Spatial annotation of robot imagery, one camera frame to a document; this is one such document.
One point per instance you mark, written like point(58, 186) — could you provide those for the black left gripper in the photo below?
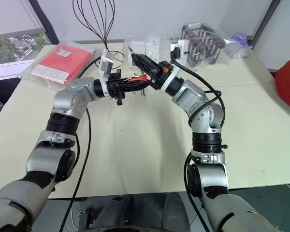
point(116, 84)

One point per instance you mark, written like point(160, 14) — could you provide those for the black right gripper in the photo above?
point(160, 72)

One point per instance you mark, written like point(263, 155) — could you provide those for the red hex key holder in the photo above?
point(138, 78)

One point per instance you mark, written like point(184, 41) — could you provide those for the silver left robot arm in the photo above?
point(70, 96)

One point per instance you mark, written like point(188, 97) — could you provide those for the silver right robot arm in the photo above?
point(195, 96)

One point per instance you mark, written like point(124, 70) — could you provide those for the white boxes in clear bag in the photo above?
point(149, 48)

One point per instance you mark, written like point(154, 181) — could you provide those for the black-white rack in clear bag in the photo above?
point(203, 46)

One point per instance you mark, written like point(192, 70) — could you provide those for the red packet in plastic bag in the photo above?
point(62, 60)

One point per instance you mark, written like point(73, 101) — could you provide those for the purple plastic item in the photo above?
point(240, 39)

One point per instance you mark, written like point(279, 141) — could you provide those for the red rounded object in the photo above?
point(288, 82)

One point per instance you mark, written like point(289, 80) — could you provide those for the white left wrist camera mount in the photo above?
point(106, 63)

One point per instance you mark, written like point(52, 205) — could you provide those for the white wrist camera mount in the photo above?
point(106, 63)
point(182, 47)

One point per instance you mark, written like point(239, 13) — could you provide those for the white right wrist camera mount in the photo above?
point(182, 47)

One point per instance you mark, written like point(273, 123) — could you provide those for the black window frame post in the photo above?
point(44, 21)

